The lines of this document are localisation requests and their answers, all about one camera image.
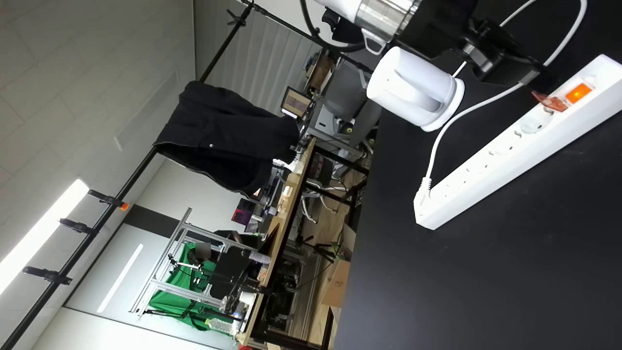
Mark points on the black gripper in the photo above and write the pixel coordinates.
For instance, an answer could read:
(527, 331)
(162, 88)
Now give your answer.
(444, 22)

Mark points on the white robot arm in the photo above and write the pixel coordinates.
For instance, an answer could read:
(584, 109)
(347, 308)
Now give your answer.
(382, 10)

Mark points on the white electric kettle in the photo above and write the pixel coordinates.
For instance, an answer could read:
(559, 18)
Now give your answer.
(415, 84)

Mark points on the framed picture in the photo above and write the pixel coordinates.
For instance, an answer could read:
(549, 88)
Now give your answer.
(296, 102)

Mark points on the wooden workbench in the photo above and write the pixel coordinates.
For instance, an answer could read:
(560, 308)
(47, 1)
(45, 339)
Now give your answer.
(282, 220)

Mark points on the cardboard box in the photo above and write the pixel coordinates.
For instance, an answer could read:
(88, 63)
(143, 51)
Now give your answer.
(337, 284)

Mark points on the black hanging cloth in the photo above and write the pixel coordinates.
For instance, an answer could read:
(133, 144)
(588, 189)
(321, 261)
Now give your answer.
(220, 137)

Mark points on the green cloth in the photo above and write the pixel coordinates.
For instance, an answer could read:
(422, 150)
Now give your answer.
(195, 259)

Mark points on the metal shelf rack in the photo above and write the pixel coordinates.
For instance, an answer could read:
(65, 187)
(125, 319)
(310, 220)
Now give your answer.
(178, 234)

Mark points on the black spring clamp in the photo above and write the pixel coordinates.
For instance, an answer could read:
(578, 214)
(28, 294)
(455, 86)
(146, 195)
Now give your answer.
(108, 199)
(47, 275)
(76, 226)

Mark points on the long ceiling light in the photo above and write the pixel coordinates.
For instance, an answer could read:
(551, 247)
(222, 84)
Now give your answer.
(40, 240)

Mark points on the black backdrop frame pole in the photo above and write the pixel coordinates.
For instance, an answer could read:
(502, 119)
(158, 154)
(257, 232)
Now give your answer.
(71, 259)

